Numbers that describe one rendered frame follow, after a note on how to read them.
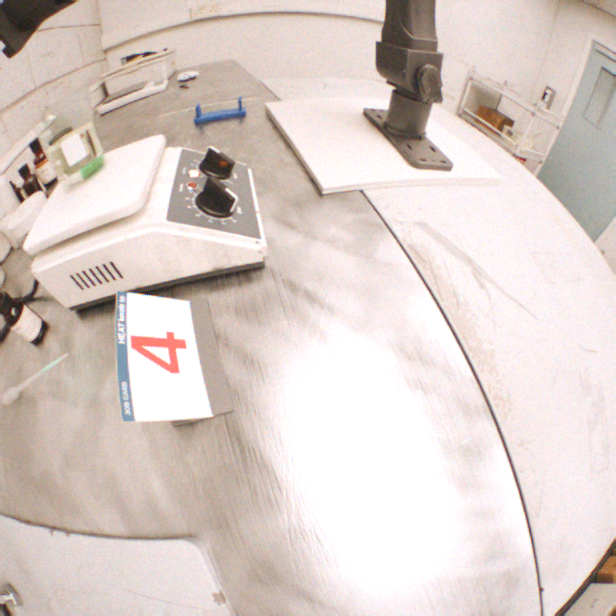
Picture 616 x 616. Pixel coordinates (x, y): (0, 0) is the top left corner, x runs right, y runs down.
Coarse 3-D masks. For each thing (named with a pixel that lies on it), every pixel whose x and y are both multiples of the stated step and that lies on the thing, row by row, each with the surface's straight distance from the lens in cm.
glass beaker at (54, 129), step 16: (48, 112) 24; (64, 112) 24; (80, 112) 25; (48, 128) 25; (64, 128) 24; (80, 128) 25; (96, 128) 26; (48, 144) 25; (64, 144) 25; (80, 144) 25; (96, 144) 26; (48, 160) 27; (64, 160) 25; (80, 160) 25; (96, 160) 26; (64, 176) 26; (80, 176) 25; (96, 176) 26
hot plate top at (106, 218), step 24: (144, 144) 28; (120, 168) 25; (144, 168) 22; (72, 192) 26; (96, 192) 23; (120, 192) 21; (144, 192) 20; (48, 216) 26; (72, 216) 22; (96, 216) 20; (120, 216) 19; (48, 240) 23
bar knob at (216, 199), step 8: (208, 184) 22; (216, 184) 21; (224, 184) 22; (200, 192) 22; (208, 192) 22; (216, 192) 21; (224, 192) 21; (232, 192) 21; (200, 200) 21; (208, 200) 22; (216, 200) 21; (224, 200) 21; (232, 200) 20; (200, 208) 21; (208, 208) 21; (216, 208) 21; (224, 208) 21; (232, 208) 21; (216, 216) 21; (224, 216) 21
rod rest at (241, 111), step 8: (240, 96) 57; (240, 104) 55; (200, 112) 58; (208, 112) 59; (216, 112) 58; (224, 112) 57; (232, 112) 56; (240, 112) 55; (200, 120) 56; (208, 120) 56
